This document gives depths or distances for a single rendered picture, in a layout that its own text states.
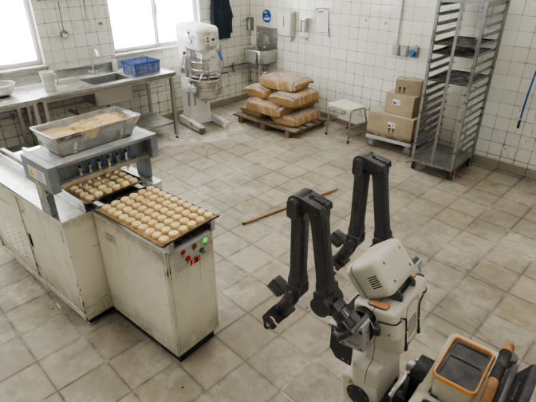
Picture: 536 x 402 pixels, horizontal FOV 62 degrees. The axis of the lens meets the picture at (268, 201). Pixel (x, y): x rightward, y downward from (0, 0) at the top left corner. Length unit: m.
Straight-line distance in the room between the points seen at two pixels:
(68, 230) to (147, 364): 0.93
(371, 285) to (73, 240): 1.86
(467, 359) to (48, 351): 2.45
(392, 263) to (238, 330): 1.65
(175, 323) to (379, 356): 1.25
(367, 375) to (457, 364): 0.34
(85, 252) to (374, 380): 1.87
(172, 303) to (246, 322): 0.73
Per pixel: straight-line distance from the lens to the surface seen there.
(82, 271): 3.02
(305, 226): 1.51
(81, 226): 2.89
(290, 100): 6.06
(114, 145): 2.85
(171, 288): 2.51
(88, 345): 3.20
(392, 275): 1.63
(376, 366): 1.90
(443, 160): 5.44
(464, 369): 1.81
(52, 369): 3.14
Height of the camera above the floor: 2.18
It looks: 29 degrees down
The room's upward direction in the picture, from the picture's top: straight up
